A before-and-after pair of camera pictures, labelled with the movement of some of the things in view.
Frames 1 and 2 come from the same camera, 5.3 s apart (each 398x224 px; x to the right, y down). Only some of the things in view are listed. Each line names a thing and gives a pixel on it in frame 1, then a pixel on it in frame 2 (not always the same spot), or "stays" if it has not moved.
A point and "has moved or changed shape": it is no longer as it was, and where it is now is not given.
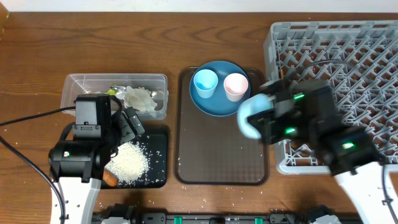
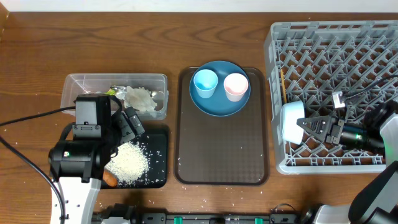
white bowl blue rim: [251, 106] has moved or changed shape
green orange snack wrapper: [111, 92] stays
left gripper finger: [134, 121] stays
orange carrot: [110, 178] stays
